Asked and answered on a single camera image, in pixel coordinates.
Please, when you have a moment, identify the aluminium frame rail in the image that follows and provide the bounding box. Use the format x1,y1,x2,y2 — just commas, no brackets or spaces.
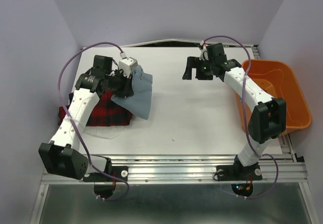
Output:
40,154,310,185

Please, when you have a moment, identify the light blue skirt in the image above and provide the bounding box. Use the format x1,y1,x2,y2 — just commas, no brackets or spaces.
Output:
111,65,153,120

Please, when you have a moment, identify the red black plaid skirt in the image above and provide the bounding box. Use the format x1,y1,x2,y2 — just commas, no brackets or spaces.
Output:
57,90,134,128

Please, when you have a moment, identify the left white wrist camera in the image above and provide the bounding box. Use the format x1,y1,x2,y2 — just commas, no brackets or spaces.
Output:
118,57,138,78

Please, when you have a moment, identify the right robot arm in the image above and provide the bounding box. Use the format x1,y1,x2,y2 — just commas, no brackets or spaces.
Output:
182,42,287,179

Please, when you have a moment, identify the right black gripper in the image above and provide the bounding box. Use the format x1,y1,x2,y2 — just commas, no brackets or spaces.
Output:
181,56,215,80

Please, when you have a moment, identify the white skirt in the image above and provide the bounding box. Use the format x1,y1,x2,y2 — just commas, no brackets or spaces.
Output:
84,126,125,140

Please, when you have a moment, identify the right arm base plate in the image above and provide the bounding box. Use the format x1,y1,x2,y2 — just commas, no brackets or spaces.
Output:
213,165,262,182

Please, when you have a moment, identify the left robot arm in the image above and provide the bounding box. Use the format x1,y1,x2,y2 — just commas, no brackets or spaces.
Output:
38,55,137,181

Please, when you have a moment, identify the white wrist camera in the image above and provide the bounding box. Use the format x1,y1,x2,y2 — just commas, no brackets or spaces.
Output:
199,44,208,61
118,57,138,78

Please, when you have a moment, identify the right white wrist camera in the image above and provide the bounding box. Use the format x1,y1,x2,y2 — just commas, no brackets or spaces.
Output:
199,44,208,61

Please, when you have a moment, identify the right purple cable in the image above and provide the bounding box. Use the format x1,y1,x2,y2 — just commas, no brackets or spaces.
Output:
199,35,279,200

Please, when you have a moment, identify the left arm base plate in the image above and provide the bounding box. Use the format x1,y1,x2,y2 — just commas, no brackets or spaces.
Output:
83,165,129,183

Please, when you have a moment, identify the orange plastic basket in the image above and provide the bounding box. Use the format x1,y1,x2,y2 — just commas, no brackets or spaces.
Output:
248,59,311,135

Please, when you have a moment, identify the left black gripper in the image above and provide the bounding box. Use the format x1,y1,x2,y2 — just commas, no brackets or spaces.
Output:
106,69,135,98

